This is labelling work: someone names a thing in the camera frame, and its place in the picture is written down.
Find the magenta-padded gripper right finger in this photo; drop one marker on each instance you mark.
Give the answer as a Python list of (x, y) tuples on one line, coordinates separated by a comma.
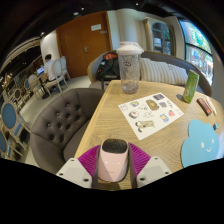
[(155, 170)]

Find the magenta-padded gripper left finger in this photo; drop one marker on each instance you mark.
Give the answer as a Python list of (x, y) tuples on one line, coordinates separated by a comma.
[(71, 171)]

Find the pink and black computer mouse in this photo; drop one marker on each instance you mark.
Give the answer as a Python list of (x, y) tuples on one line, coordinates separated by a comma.
[(113, 163)]

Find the blue cloud-shaped mouse pad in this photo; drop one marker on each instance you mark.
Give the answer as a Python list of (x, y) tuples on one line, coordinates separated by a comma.
[(200, 145)]

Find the grey tufted armchair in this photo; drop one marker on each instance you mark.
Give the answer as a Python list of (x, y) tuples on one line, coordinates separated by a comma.
[(56, 130)]

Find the white sticker sheet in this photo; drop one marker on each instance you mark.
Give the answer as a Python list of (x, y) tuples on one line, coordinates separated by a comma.
[(150, 115)]

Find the black and red flat box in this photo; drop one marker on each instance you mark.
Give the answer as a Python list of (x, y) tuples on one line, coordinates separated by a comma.
[(203, 106)]

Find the group of blue-backed chairs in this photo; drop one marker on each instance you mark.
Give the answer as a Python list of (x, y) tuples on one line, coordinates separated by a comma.
[(9, 116)]

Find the white pen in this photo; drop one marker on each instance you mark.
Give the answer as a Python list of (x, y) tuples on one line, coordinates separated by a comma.
[(211, 105)]

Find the green drink can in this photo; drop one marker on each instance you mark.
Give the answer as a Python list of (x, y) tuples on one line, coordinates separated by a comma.
[(190, 86)]

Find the striped cushion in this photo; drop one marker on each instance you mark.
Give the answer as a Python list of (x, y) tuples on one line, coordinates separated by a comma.
[(180, 76), (156, 71)]

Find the group of white chairs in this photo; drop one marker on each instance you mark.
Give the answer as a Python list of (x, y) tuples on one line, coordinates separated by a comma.
[(58, 75)]

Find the clear shaker bottle white lid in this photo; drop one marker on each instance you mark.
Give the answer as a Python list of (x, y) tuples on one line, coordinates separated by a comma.
[(129, 70)]

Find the person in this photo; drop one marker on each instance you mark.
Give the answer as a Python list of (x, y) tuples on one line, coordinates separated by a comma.
[(49, 68)]

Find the black backpack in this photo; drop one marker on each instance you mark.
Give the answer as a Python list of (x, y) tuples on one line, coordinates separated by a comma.
[(108, 68)]

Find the grey curved sofa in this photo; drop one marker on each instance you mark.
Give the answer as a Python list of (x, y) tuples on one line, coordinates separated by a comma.
[(186, 65)]

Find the wooden door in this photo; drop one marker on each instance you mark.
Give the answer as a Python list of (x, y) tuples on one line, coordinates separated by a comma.
[(76, 46)]

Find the black-framed window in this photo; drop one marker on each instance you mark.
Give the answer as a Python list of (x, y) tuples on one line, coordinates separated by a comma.
[(198, 50)]

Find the wooden glass-door cabinet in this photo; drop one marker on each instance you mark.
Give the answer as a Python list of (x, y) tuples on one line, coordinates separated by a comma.
[(160, 36)]

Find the white door sign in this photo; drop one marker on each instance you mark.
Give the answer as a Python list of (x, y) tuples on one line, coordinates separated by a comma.
[(96, 27)]

